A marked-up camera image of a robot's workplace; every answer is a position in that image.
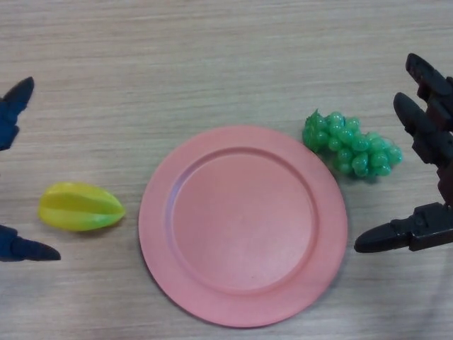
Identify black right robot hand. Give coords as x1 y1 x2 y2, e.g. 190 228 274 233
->
354 52 453 254

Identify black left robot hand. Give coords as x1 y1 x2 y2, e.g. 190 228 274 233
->
0 76 62 263

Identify yellow green starfruit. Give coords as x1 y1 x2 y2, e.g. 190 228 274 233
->
38 181 127 232

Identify pink round plate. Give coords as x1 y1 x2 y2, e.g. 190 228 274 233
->
137 123 348 327

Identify green grape bunch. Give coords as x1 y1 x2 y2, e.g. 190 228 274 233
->
302 108 403 181

